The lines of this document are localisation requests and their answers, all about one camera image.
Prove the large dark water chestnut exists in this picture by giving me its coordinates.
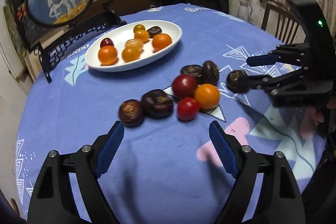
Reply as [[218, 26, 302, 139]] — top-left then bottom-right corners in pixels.
[[141, 89, 174, 119]]

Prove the orange tomato front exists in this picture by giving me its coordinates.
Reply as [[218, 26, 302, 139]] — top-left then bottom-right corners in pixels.
[[122, 47, 141, 63]]

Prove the dark red plum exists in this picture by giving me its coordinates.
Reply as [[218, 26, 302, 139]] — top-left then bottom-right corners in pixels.
[[100, 38, 114, 48]]

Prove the right hand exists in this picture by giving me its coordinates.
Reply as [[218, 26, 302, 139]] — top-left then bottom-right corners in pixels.
[[307, 97, 336, 127]]

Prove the small yellow tomato far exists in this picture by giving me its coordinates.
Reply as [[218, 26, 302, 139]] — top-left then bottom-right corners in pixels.
[[133, 24, 146, 33]]

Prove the black carved screen stand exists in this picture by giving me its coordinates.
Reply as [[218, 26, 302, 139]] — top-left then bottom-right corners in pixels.
[[10, 0, 126, 82]]

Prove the white oval plate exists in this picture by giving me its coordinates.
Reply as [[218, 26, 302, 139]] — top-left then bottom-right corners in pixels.
[[85, 20, 182, 72]]

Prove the pale peeled orange fruit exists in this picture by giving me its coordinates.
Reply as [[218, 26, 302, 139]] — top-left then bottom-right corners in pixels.
[[125, 39, 143, 52]]

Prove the small red cherry tomato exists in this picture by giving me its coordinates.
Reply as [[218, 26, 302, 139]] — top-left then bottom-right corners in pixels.
[[177, 97, 200, 121]]

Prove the large orange mandarin right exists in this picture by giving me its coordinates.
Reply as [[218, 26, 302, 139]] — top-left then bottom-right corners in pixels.
[[151, 34, 172, 52]]

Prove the dark chestnut on plate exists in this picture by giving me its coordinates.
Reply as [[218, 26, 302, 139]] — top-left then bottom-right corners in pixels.
[[147, 26, 162, 38]]

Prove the small orange tomato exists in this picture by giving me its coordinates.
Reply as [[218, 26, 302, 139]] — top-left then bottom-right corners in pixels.
[[134, 30, 150, 43]]

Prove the large red tomato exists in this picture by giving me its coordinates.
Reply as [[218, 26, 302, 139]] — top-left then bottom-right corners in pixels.
[[171, 75, 198, 99]]

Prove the blue patterned tablecloth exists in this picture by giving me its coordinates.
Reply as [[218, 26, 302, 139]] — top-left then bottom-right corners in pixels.
[[16, 4, 326, 223]]

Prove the wooden slatted chair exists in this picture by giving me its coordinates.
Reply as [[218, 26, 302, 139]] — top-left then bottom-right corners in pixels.
[[261, 2, 307, 44]]

